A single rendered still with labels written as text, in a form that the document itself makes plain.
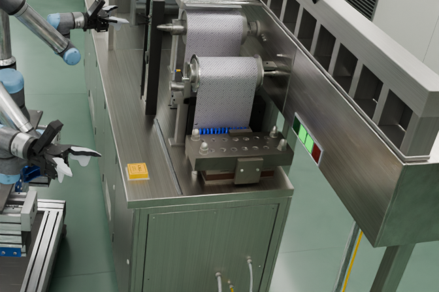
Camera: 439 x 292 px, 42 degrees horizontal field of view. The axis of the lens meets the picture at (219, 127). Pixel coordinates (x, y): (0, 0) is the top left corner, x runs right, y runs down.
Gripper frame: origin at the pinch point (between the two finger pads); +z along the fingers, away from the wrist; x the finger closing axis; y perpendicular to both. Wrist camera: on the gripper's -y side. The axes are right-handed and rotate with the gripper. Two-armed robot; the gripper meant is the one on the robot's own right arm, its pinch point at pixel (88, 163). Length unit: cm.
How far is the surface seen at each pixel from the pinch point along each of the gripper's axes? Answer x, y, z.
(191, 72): -65, -12, 2
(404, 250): -38, 14, 94
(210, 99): -69, -2, 10
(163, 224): -42, 41, 10
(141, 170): -47, 25, -4
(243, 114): -79, 4, 22
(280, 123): -282, 86, 1
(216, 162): -55, 16, 22
